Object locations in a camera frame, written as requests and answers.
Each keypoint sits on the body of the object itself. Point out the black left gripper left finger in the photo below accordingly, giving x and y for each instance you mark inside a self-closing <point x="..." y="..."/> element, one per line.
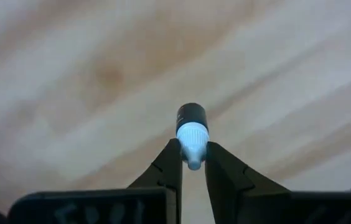
<point x="163" y="193"/>

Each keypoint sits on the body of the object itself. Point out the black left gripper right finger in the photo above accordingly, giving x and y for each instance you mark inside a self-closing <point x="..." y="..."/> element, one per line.
<point x="234" y="193"/>

